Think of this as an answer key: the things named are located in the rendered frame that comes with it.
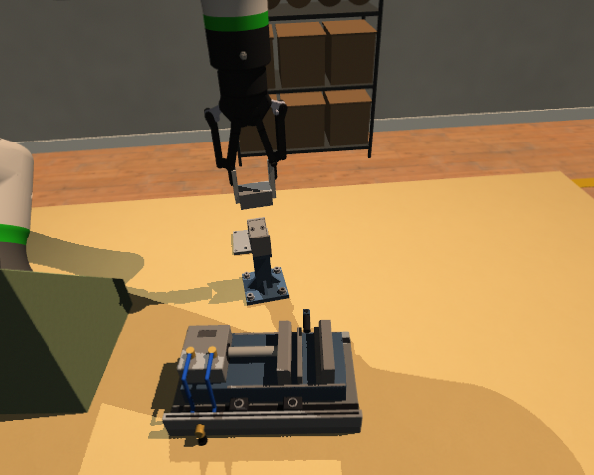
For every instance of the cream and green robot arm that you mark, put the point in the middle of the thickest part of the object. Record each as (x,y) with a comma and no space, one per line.
(238,39)

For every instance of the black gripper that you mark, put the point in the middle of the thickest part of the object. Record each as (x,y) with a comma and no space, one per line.
(245,101)

